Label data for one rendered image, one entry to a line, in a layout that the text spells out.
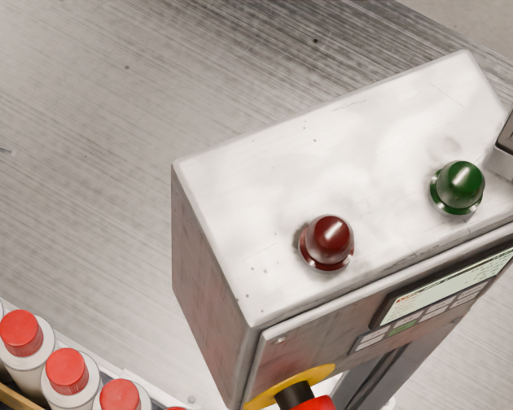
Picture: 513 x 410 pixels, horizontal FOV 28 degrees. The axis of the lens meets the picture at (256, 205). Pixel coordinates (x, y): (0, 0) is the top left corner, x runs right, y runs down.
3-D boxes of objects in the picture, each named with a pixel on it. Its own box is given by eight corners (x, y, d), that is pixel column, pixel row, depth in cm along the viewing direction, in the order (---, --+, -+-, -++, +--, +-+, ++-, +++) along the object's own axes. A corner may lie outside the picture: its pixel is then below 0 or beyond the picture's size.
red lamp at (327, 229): (288, 234, 48) (294, 216, 46) (337, 214, 49) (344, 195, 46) (313, 283, 47) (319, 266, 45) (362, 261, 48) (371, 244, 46)
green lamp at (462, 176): (418, 181, 50) (428, 161, 47) (463, 162, 50) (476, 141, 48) (443, 227, 49) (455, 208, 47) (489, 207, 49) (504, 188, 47)
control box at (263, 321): (168, 284, 67) (166, 159, 49) (396, 189, 70) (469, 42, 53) (234, 426, 63) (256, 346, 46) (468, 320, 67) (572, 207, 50)
